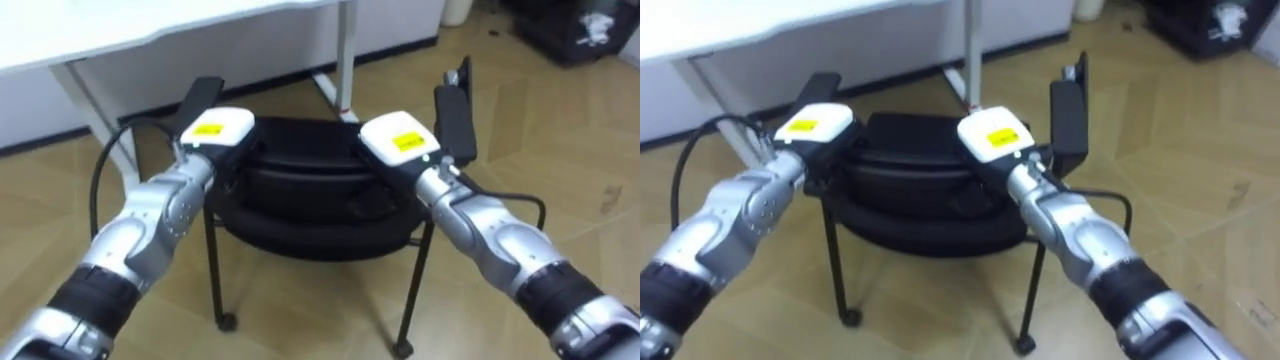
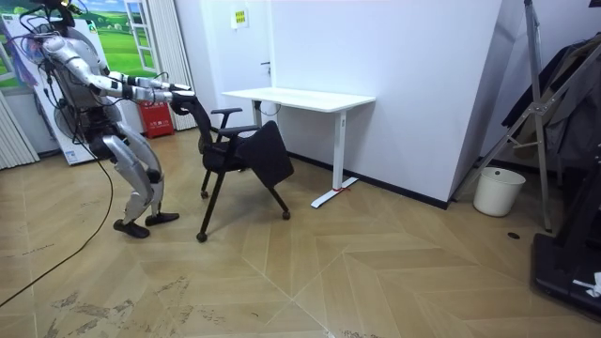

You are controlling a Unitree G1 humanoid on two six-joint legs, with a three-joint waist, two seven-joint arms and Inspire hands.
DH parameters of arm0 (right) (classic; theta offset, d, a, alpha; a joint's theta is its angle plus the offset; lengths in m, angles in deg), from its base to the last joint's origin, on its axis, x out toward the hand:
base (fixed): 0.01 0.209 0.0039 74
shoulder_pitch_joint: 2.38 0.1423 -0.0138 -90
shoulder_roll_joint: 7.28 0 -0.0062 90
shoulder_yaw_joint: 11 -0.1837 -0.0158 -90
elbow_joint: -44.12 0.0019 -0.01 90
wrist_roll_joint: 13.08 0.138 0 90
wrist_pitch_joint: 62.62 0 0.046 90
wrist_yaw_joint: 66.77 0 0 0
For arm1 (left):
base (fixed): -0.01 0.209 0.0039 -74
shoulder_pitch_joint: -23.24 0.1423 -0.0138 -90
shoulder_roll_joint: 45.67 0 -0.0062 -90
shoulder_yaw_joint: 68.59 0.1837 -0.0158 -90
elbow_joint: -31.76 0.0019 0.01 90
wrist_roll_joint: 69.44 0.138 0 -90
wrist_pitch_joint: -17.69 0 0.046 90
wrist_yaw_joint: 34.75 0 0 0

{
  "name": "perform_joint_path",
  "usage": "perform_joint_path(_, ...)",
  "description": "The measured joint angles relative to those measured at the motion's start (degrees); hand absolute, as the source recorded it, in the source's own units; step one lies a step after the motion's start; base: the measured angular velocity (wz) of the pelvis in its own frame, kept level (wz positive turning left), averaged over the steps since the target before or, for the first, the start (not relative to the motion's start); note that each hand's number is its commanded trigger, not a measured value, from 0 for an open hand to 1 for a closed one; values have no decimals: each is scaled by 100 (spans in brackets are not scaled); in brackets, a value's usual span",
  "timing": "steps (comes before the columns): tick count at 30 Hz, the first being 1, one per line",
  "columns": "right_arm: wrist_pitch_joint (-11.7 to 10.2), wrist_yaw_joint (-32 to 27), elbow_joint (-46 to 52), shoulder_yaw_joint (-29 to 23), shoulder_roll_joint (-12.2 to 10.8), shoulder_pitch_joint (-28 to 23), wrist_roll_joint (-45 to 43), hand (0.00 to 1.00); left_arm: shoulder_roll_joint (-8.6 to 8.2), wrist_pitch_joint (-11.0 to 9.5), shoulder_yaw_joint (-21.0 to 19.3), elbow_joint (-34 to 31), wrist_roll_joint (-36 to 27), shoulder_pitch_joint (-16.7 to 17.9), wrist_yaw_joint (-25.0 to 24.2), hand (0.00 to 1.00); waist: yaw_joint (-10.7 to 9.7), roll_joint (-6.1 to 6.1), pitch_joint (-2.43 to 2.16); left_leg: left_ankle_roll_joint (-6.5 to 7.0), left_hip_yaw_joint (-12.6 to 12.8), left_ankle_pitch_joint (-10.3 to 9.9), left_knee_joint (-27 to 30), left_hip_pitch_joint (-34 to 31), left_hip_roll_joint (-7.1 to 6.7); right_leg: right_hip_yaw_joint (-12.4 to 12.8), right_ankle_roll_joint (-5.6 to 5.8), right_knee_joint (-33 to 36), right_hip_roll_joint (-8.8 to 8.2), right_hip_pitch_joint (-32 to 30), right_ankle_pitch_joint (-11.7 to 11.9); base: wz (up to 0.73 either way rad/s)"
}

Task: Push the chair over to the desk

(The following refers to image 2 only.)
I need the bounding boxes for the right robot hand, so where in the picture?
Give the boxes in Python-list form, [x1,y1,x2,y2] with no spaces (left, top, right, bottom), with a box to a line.
[169,90,200,116]

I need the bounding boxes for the black office chair with castors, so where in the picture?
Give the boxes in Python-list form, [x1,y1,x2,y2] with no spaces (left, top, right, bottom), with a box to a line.
[171,96,296,244]

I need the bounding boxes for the red floor box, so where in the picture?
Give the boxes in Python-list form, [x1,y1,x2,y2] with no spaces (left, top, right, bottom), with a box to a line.
[136,100,176,140]

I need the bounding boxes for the white slatted shutter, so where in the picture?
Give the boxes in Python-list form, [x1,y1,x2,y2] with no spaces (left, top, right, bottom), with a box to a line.
[146,0,198,132]
[0,89,41,172]

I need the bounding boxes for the robot legs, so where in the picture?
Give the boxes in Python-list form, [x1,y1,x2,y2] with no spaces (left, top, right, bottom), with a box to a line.
[88,120,181,239]

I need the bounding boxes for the robot body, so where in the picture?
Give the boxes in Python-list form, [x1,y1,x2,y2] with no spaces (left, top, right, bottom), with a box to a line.
[18,0,124,147]

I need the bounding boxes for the white desk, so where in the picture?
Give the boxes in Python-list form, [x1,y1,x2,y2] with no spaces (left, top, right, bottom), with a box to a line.
[221,86,378,209]

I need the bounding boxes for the white standing appliance panel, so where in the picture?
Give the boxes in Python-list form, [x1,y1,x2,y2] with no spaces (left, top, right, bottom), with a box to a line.
[1,12,146,167]

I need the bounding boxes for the white plastic bucket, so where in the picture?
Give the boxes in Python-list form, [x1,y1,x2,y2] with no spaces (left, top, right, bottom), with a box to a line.
[471,166,527,219]

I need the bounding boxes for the dark hanging coat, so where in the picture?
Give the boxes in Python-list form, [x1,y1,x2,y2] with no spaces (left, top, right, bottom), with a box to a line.
[500,33,601,173]

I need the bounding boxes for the black machine base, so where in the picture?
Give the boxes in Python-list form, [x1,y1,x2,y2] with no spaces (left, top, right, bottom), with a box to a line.
[530,145,601,322]

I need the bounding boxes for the landscape window wall poster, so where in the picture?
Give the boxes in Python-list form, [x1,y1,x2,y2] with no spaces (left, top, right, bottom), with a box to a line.
[0,0,160,91]

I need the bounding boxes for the black desk cable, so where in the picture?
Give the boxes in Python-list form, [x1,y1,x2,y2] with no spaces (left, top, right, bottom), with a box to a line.
[254,100,284,118]

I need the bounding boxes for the yellow wall sign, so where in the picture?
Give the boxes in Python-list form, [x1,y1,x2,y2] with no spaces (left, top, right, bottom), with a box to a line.
[230,7,251,31]

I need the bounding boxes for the cable bundle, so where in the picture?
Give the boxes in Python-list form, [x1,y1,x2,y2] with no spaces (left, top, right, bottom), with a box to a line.
[0,0,91,90]

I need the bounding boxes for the black floor cable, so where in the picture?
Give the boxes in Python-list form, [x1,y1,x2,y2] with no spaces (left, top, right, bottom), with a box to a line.
[0,138,116,310]

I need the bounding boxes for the silver metal frame stand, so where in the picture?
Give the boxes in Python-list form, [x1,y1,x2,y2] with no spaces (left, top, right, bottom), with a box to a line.
[451,0,601,234]

